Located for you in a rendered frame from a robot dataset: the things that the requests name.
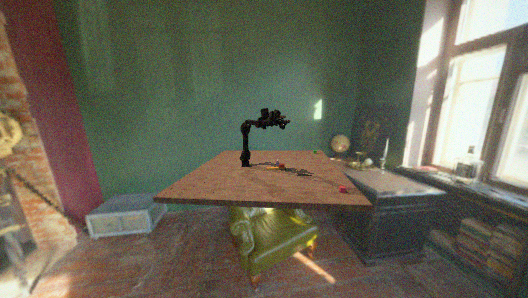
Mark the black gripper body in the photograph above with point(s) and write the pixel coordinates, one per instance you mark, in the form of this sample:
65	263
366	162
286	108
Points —
271	122

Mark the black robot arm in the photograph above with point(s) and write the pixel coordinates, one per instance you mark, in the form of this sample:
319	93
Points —
245	129

